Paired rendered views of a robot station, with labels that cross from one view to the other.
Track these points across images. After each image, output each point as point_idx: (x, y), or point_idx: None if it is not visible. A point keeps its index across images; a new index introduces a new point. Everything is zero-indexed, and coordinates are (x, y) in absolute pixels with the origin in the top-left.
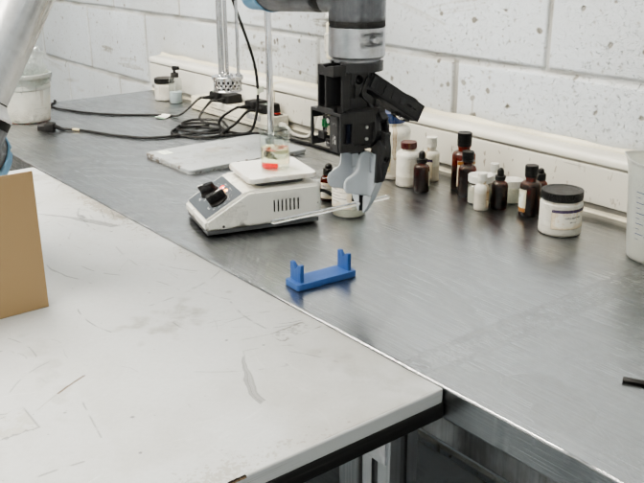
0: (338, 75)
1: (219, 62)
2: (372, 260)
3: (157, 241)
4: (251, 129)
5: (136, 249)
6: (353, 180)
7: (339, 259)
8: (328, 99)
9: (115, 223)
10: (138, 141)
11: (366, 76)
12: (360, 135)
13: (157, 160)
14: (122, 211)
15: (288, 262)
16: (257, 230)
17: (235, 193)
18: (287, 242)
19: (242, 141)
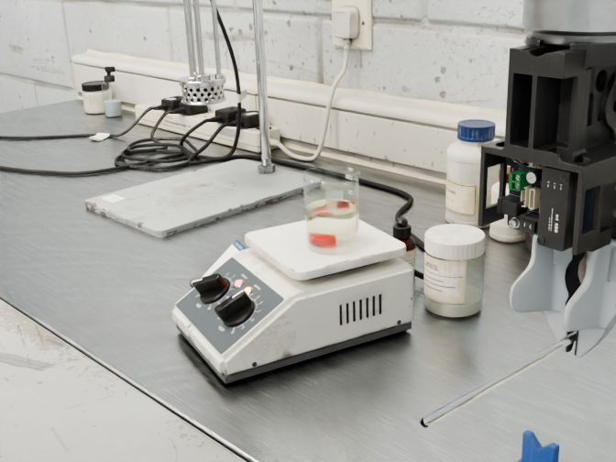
0: (572, 72)
1: (191, 59)
2: (566, 430)
3: (132, 406)
4: (231, 152)
5: (93, 434)
6: (580, 303)
7: (528, 453)
8: (537, 129)
9: (46, 360)
10: (69, 179)
11: (613, 71)
12: (607, 207)
13: (103, 213)
14: (56, 327)
15: (407, 449)
16: (311, 360)
17: (269, 297)
18: (380, 390)
19: (225, 171)
